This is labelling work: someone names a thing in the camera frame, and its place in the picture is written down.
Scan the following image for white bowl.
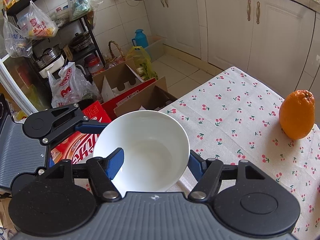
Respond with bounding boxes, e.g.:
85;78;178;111
93;110;190;195

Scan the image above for white kitchen cabinets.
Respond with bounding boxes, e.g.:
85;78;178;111
145;0;319;97

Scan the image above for red gift box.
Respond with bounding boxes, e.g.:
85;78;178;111
49;101;111;167

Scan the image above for white plastic bag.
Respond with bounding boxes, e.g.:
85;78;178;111
47;62;102;108

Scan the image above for cherry print tablecloth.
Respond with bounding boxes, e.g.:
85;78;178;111
163;67;319;239

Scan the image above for black metal shelf rack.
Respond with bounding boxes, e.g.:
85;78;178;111
4;15;105;110

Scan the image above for wicker basket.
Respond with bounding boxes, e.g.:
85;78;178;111
107;41;126;66

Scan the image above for open cardboard box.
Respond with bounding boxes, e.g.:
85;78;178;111
93;59;177;120

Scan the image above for bumpy orange tangerine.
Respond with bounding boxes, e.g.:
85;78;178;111
279;90;315;140

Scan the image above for yellow plastic bag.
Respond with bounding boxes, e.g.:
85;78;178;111
126;46;158;81

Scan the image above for teal thermos jug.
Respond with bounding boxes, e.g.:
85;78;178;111
132;29;149;48

